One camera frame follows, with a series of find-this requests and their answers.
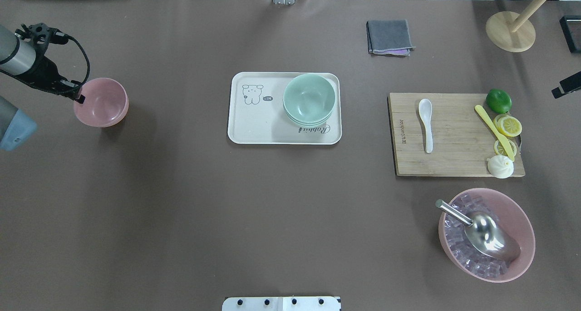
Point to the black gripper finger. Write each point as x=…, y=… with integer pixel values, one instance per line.
x=566, y=86
x=79, y=98

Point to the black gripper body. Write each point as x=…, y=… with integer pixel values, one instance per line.
x=44, y=76

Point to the small pink bowl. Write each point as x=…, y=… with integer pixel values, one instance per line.
x=106, y=103

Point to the white ceramic spoon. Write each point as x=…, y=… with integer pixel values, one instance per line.
x=425, y=113

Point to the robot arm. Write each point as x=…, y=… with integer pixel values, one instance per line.
x=15, y=126

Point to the large pink bowl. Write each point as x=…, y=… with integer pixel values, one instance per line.
x=511, y=218

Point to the top green bowl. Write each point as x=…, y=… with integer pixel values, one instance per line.
x=309, y=98

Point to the black object table edge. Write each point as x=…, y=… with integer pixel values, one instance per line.
x=571, y=27

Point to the green lime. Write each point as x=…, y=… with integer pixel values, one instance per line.
x=498, y=101

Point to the upper lemon slice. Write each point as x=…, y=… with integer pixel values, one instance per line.
x=508, y=125

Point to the lemon slice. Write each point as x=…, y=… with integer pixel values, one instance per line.
x=499, y=149
x=508, y=125

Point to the wooden cup tree stand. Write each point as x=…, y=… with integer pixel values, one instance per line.
x=513, y=32

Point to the yellow plastic knife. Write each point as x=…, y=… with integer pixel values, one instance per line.
x=506, y=143

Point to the lower lemon slice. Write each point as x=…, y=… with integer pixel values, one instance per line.
x=499, y=149

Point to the white steamed bun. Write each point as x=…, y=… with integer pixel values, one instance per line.
x=500, y=166

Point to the bamboo cutting board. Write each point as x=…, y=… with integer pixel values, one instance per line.
x=462, y=142

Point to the metal ice scoop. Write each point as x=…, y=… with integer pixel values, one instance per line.
x=484, y=234

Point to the cream rabbit tray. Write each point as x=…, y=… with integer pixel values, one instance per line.
x=257, y=116

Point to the grey folded cloth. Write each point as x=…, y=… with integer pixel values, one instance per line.
x=389, y=37

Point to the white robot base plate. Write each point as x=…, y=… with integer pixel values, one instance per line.
x=282, y=303

